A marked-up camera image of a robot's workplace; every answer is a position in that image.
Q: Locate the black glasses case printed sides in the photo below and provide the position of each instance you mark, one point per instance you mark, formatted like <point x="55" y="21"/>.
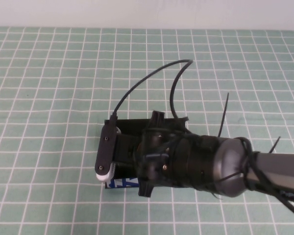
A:
<point x="132" y="127"/>

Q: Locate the green white checked tablecloth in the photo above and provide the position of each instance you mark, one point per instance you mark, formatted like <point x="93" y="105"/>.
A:
<point x="51" y="98"/>

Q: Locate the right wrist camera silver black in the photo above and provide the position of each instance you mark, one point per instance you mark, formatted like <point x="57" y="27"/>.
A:
<point x="105" y="151"/>

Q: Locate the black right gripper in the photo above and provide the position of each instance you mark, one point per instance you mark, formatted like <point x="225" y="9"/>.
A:
<point x="156" y="156"/>

